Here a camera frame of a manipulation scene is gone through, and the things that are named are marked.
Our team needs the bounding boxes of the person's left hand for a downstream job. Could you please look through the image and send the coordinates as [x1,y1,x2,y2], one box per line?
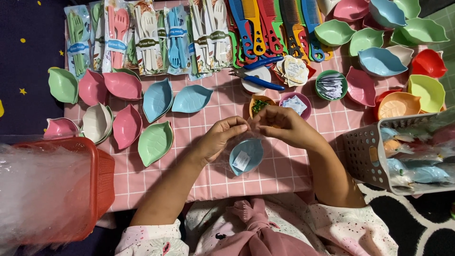
[196,116,251,166]

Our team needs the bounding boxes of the person's right hand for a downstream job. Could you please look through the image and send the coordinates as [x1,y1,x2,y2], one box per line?
[250,105,316,151]

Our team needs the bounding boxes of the clear plastic bag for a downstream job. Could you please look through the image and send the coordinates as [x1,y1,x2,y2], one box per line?
[213,129,272,178]

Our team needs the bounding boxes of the pile of white sachets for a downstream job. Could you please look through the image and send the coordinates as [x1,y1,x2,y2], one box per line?
[317,73,345,100]
[282,95,308,116]

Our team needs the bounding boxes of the small pink bowl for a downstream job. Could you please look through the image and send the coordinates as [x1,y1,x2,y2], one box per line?
[279,92,313,122]

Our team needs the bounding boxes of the white paper sachet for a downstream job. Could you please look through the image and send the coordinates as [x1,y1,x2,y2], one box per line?
[232,151,252,172]

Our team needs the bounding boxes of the bunch of green twist ties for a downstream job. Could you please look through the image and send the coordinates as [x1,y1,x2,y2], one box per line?
[251,100,272,114]

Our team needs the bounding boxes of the blue leaf dish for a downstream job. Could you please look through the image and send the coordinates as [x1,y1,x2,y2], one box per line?
[142,78,174,124]
[228,138,264,177]
[358,47,409,78]
[171,84,214,114]
[368,0,408,29]

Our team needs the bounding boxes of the small orange bowl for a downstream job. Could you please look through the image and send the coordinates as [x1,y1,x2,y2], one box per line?
[248,94,278,120]

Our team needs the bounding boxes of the small green bowl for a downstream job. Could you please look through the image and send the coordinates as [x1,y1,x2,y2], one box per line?
[314,69,349,102]

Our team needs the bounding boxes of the white tape roll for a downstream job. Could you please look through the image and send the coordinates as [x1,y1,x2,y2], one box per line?
[241,66,273,95]

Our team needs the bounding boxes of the pink checked tablecloth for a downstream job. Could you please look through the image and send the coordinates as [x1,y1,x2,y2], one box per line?
[63,0,445,213]

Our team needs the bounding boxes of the pile of heart paper tags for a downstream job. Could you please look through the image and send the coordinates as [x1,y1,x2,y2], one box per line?
[275,55,310,88]

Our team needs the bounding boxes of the small red bowl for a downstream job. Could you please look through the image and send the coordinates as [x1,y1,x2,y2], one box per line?
[273,64,317,83]

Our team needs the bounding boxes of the green leaf dish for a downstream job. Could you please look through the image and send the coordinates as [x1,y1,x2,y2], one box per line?
[390,17,450,47]
[314,19,357,47]
[348,27,385,58]
[112,67,143,81]
[137,120,175,168]
[48,66,79,105]
[392,0,422,20]

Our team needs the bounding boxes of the white plastic basket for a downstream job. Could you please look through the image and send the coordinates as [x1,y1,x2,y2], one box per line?
[341,112,455,196]

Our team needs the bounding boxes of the pink leaf dish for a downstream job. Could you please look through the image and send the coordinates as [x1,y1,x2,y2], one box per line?
[103,71,144,101]
[361,12,392,32]
[43,117,81,139]
[346,66,377,107]
[112,104,144,150]
[333,0,370,23]
[78,69,109,107]

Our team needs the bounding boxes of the red leaf dish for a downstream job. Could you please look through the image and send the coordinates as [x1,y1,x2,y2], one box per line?
[411,49,448,79]
[373,88,395,120]

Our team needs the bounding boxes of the row of coloured plastic combs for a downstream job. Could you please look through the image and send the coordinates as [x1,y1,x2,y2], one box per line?
[225,0,335,69]

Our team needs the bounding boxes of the person's pink scarf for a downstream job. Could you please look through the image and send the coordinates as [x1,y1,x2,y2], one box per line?
[209,197,321,256]

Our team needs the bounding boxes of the orange leaf dish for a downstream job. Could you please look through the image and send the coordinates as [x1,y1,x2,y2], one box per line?
[376,91,422,121]

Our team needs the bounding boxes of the person's white patterned top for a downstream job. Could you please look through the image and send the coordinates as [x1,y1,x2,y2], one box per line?
[114,194,399,256]

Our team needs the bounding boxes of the red plastic basket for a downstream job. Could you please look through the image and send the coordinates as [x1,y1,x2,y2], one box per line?
[11,137,116,247]

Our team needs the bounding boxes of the row of packaged cutlery sets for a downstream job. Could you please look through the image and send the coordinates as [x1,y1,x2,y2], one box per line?
[64,0,234,82]

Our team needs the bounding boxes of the cream leaf dish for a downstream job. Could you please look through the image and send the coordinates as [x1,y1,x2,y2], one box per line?
[316,0,342,17]
[81,103,114,145]
[385,45,415,68]

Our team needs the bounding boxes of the heap of wrapped leaf dishes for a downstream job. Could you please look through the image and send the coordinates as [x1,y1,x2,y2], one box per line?
[378,121,455,190]

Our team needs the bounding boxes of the lime leaf dish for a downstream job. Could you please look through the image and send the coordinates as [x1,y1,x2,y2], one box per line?
[407,74,446,114]

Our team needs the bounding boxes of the black and white rug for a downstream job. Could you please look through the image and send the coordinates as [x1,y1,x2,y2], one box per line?
[355,183,455,256]

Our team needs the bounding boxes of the heap of clear plastic bags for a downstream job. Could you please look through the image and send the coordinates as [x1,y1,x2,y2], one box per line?
[0,142,94,256]

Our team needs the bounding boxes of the dark blue star mat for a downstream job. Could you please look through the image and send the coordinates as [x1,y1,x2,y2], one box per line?
[0,0,69,136]

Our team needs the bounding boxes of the blue handled pliers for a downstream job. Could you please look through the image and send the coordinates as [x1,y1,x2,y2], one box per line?
[229,56,286,91]

